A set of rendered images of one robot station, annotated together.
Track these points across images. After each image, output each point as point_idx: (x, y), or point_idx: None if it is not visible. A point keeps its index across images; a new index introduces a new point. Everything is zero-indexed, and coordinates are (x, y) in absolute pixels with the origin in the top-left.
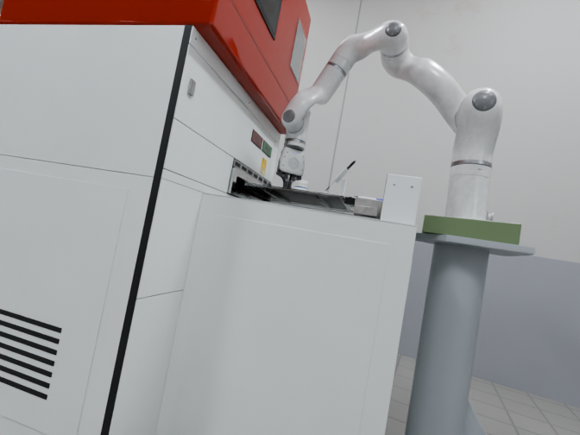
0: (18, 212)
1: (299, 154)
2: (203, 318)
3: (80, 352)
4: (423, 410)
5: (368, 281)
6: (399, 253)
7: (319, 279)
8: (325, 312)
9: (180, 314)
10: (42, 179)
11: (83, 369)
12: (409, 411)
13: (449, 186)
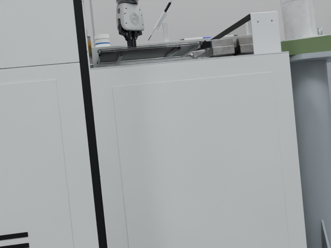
0: None
1: (136, 8)
2: (130, 186)
3: (58, 244)
4: (311, 200)
5: (264, 106)
6: (281, 77)
7: (226, 116)
8: (238, 142)
9: (105, 192)
10: None
11: None
12: None
13: (283, 13)
